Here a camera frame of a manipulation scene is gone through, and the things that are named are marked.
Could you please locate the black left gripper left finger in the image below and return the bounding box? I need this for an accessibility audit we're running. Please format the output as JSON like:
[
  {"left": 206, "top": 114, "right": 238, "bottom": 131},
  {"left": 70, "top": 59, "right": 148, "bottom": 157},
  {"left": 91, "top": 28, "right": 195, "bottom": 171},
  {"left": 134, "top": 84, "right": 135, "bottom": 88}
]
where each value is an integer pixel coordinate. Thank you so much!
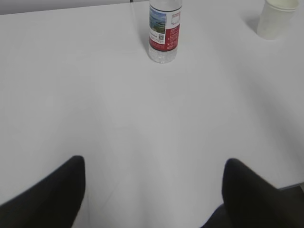
[{"left": 0, "top": 155, "right": 85, "bottom": 228}]

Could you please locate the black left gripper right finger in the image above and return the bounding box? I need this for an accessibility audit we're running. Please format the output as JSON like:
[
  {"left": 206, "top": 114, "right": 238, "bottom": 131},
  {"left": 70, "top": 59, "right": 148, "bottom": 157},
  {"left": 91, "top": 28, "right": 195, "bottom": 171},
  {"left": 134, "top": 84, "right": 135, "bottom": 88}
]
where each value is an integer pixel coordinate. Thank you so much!
[{"left": 203, "top": 158, "right": 304, "bottom": 228}]

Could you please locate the white paper cup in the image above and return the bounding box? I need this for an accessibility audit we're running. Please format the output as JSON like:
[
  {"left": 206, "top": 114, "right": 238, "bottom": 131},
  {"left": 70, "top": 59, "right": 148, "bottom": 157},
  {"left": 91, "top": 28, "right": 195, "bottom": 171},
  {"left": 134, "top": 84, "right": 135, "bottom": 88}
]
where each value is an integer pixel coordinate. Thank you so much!
[{"left": 256, "top": 0, "right": 300, "bottom": 40}]

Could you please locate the clear plastic water bottle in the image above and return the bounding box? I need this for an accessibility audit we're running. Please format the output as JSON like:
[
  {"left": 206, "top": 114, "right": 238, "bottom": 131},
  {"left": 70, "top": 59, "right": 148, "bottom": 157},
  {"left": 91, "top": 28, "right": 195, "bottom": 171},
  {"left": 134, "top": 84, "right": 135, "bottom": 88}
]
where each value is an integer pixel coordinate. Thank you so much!
[{"left": 149, "top": 0, "right": 182, "bottom": 64}]

